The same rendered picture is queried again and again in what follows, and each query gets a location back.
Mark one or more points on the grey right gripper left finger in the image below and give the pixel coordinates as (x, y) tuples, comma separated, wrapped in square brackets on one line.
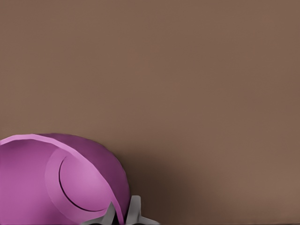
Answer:
[(106, 216)]

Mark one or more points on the pink bowl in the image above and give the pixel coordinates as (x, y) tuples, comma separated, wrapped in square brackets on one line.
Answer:
[(28, 178)]

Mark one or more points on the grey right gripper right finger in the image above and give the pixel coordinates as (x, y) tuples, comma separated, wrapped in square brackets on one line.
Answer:
[(134, 211)]

